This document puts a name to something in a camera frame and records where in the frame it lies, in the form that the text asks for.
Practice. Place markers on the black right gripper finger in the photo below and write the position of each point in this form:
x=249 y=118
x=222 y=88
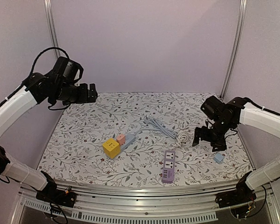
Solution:
x=218 y=147
x=198 y=136

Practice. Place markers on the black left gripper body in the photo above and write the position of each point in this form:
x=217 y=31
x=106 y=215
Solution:
x=76 y=97

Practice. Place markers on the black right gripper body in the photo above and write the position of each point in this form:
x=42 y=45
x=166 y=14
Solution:
x=206 y=133

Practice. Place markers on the light blue plug adapter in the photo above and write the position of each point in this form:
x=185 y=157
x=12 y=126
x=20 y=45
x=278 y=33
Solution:
x=218 y=158

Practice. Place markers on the purple power strip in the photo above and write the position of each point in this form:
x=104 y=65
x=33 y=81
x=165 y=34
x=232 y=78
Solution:
x=168 y=171

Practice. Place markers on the pink plug adapter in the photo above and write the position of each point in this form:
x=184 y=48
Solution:
x=121 y=139

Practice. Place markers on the yellow cube socket adapter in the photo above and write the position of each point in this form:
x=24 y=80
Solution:
x=111 y=148

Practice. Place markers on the blue power strip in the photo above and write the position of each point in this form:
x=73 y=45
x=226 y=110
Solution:
x=130 y=138

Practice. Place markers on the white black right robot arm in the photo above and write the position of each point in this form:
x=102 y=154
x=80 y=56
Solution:
x=228 y=116

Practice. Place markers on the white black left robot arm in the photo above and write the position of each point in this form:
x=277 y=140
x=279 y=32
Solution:
x=59 y=84

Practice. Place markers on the floral patterned table mat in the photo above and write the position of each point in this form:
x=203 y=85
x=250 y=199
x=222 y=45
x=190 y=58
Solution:
x=74 y=152

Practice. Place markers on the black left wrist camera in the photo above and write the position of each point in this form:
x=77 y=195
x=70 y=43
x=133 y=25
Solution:
x=70 y=71

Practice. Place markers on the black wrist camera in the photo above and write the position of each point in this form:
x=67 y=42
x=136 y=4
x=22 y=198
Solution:
x=212 y=107
x=70 y=71

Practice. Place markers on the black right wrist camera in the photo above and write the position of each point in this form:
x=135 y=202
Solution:
x=212 y=107

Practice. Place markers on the left aluminium frame post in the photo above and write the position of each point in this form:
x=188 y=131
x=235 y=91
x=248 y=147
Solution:
x=50 y=22

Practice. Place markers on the aluminium frame post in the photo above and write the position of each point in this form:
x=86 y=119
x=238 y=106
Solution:
x=235 y=47
x=50 y=22

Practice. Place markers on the aluminium front rail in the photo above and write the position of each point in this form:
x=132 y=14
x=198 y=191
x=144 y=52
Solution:
x=194 y=204

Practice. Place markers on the right aluminium frame post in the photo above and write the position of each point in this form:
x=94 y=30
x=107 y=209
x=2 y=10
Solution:
x=235 y=47

